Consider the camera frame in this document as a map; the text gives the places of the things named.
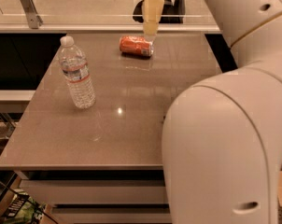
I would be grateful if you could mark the clear plastic water bottle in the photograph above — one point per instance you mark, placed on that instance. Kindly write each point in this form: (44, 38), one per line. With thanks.
(76, 71)

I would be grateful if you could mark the left metal railing bracket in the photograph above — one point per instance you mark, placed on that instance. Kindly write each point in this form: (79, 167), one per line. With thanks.
(33, 19)

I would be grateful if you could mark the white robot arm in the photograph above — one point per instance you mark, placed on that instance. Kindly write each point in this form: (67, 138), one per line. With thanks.
(222, 137)

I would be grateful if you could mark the orange soda can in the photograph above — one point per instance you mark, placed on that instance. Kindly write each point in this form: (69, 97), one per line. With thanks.
(136, 45)

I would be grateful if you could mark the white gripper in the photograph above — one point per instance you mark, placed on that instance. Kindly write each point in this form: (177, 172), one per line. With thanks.
(151, 14)

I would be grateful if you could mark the grey drawer cabinet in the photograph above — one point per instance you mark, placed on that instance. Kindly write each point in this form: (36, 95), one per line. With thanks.
(103, 165)

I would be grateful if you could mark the green snack bag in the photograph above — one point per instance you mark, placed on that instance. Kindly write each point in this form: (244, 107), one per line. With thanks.
(23, 210)

